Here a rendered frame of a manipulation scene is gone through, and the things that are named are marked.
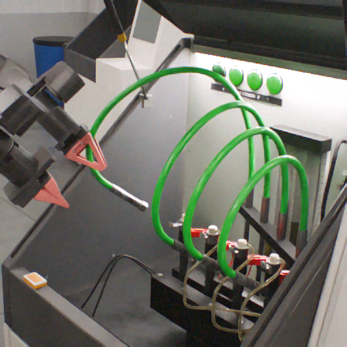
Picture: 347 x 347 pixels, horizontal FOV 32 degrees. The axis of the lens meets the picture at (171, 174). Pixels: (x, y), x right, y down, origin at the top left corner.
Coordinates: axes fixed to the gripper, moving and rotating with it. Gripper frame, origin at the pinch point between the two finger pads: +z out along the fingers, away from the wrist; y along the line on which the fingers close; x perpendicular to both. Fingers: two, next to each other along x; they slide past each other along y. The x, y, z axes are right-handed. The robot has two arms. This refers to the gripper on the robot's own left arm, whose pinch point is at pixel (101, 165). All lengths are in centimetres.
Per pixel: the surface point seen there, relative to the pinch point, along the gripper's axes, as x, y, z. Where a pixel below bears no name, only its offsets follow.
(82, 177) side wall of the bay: 8.1, 20.0, -2.2
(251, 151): -24.6, 11.3, 21.2
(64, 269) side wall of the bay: 28.0, 21.9, 10.6
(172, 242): -0.8, -12.2, 20.3
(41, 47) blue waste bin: 35, 589, -170
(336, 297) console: -16, -25, 45
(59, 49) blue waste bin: 23, 586, -152
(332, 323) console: -12, -26, 47
